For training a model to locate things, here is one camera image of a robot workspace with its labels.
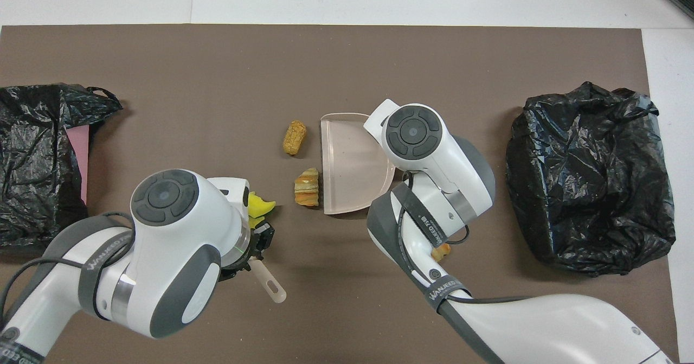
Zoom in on brown toy bread roll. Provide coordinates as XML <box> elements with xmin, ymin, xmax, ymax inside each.
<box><xmin>282</xmin><ymin>120</ymin><xmax>307</xmax><ymax>156</ymax></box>

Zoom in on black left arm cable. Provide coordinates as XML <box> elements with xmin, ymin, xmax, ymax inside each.
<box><xmin>0</xmin><ymin>212</ymin><xmax>136</xmax><ymax>327</ymax></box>

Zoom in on pink plastic bin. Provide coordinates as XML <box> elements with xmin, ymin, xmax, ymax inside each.
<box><xmin>64</xmin><ymin>124</ymin><xmax>90</xmax><ymax>206</ymax></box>

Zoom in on sandwich bread toy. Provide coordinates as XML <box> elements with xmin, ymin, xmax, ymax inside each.
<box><xmin>293</xmin><ymin>167</ymin><xmax>320</xmax><ymax>207</ymax></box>

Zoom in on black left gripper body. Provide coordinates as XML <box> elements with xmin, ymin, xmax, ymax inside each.
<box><xmin>220</xmin><ymin>220</ymin><xmax>276</xmax><ymax>283</ymax></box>

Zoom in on black trash bag lined bin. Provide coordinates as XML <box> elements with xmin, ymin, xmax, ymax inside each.
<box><xmin>505</xmin><ymin>81</ymin><xmax>677</xmax><ymax>278</ymax></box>

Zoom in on black trash bag on pink bin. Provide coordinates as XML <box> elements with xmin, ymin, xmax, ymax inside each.
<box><xmin>0</xmin><ymin>84</ymin><xmax>124</xmax><ymax>255</ymax></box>

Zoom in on beige hand brush black bristles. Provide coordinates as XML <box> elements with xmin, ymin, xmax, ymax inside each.
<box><xmin>249</xmin><ymin>258</ymin><xmax>287</xmax><ymax>303</ymax></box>

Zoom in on beige plastic dustpan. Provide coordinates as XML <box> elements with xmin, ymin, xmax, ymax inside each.
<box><xmin>320</xmin><ymin>112</ymin><xmax>396</xmax><ymax>215</ymax></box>

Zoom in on large brown table mat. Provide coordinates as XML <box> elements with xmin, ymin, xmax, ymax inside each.
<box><xmin>0</xmin><ymin>24</ymin><xmax>681</xmax><ymax>364</ymax></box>

